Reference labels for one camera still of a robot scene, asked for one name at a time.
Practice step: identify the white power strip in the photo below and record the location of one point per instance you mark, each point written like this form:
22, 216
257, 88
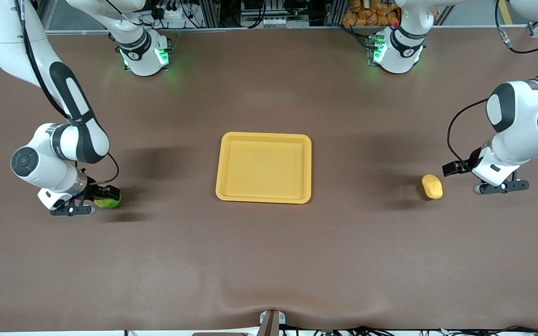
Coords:
171, 13

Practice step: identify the yellow potato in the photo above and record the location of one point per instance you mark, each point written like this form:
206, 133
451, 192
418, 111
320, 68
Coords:
432, 186

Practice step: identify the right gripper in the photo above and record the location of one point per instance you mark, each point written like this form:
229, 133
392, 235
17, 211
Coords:
94, 190

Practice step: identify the yellow plastic tray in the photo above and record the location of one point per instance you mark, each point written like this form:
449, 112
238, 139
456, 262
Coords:
264, 168

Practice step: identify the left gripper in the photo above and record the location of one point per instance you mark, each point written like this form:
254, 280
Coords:
466, 164

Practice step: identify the aluminium corner bracket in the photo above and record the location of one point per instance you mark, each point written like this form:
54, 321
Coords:
536, 30

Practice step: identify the bag of orange bread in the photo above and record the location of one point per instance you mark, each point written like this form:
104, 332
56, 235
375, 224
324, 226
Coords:
367, 11

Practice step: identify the green apple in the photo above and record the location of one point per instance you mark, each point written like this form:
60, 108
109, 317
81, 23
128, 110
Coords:
106, 203

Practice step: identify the brown table mat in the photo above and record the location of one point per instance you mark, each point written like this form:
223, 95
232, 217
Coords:
269, 261

